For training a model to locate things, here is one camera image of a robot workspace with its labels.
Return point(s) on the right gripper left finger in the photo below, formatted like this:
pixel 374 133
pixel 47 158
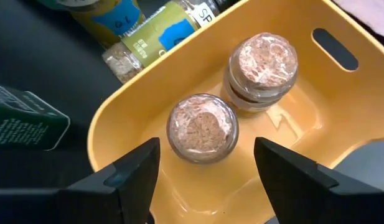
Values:
pixel 86 205

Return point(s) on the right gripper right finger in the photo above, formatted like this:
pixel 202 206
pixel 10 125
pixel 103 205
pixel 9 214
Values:
pixel 319 202

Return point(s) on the dark green spice tin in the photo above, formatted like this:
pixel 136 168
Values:
pixel 26 124

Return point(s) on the cork-stoppered glass spice jar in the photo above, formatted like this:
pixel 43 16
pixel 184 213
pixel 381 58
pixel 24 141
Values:
pixel 202 127
pixel 263 62

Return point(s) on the green-labelled spice jar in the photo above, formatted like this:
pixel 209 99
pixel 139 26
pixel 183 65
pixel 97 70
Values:
pixel 110 18
pixel 160 37

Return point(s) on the yellow plastic bin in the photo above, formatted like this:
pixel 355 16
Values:
pixel 303 124

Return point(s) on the pink cloth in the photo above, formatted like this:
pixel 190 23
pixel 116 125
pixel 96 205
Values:
pixel 366 15

